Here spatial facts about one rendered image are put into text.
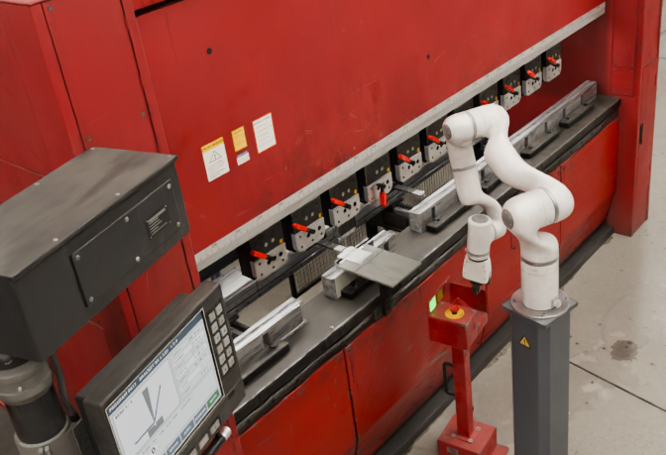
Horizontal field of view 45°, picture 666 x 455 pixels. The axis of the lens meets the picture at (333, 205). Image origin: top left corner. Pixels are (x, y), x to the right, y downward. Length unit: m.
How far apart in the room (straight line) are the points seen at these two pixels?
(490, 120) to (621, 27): 1.98
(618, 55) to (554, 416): 2.30
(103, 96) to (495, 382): 2.61
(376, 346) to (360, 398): 0.21
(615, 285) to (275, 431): 2.39
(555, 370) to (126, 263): 1.65
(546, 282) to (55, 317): 1.61
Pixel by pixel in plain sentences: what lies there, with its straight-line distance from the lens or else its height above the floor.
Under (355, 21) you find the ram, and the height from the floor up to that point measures 1.88.
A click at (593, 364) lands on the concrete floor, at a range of 4.11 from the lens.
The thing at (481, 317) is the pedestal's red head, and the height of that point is 0.70.
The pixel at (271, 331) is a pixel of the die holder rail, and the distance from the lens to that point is 2.86.
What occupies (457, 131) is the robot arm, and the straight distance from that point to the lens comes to 2.69.
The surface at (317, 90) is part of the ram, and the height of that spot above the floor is 1.71.
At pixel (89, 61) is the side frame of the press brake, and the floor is 2.14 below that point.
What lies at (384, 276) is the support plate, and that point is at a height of 1.00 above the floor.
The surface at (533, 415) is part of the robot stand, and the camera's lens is 2.99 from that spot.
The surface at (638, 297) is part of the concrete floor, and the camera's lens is 4.57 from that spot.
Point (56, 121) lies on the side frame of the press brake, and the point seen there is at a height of 2.03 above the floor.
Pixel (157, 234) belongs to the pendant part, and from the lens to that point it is 1.76.
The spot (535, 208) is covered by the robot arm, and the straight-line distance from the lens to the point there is 2.51.
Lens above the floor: 2.63
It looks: 28 degrees down
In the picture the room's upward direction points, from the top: 8 degrees counter-clockwise
